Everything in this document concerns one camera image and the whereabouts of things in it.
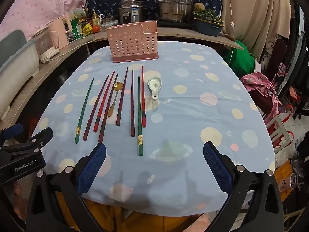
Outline gold flower spoon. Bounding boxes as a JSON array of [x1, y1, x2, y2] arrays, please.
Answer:
[[107, 81, 123, 118]]

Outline small lidded pot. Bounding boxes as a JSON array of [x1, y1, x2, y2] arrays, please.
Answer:
[[101, 14, 119, 24]]

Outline bright red chopstick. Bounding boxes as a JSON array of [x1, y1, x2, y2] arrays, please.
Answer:
[[93, 71, 115, 133], [141, 66, 147, 128]]

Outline pink perforated utensil basket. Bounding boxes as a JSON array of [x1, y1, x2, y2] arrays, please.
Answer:
[[105, 21, 160, 63]]

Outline yellow oil bottle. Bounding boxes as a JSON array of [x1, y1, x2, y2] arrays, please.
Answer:
[[92, 11, 101, 27]]

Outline green bag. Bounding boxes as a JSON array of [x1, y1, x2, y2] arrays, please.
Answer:
[[228, 40, 256, 75]]

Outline beige curtain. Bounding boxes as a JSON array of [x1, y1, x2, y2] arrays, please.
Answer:
[[221, 0, 292, 54]]

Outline clear food container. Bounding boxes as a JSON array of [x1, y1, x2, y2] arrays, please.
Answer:
[[101, 21, 119, 31]]

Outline pink curtain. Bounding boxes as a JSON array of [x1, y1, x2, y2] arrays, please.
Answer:
[[0, 0, 94, 41]]

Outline white ceramic spoon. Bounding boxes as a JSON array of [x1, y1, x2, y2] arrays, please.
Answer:
[[148, 76, 163, 100]]

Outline white kitchen appliance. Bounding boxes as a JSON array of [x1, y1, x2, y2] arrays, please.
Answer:
[[32, 28, 59, 63]]

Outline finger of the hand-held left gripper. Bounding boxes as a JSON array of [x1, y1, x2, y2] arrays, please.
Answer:
[[0, 123, 24, 147], [0, 127, 53, 161]]

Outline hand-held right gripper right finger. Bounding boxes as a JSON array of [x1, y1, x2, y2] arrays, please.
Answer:
[[202, 141, 285, 232]]

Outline green chopstick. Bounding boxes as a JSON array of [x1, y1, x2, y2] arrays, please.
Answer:
[[138, 76, 144, 157], [74, 78, 94, 144]]

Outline blue planet print tablecloth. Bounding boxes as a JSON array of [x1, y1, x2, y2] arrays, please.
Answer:
[[31, 41, 276, 215]]

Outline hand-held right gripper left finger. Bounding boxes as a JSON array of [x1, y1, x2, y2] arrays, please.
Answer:
[[26, 142, 107, 232]]

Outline white tub with grey lid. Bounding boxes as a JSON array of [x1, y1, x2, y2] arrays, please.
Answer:
[[0, 30, 40, 121]]

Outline white carton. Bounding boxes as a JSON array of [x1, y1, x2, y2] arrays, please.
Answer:
[[68, 8, 85, 20]]

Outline pink floral cloth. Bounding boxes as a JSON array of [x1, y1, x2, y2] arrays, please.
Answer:
[[240, 72, 280, 124]]

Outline green leafy vegetables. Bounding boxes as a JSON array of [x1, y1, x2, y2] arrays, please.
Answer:
[[192, 8, 224, 22]]

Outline white power cable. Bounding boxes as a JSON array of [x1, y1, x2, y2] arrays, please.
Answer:
[[40, 37, 97, 61]]

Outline stainless steel steamer pot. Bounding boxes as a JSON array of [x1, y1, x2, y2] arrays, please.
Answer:
[[156, 0, 200, 23]]

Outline pink kitchen appliance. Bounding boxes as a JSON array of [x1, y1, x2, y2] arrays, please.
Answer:
[[47, 14, 73, 47]]

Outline dark red chopstick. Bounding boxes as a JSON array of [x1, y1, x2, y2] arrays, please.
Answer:
[[98, 74, 119, 143], [116, 67, 129, 126], [130, 70, 135, 138], [83, 75, 110, 141]]

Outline blue basin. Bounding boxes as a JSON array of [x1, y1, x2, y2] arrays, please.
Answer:
[[193, 18, 224, 37]]

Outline silver rice cooker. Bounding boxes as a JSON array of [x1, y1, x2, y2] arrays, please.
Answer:
[[118, 0, 147, 25]]

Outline yellow cloth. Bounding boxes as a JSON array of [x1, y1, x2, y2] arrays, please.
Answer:
[[82, 198, 201, 232]]

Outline dark chair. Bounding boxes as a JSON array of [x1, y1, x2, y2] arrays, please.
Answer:
[[264, 39, 288, 83]]

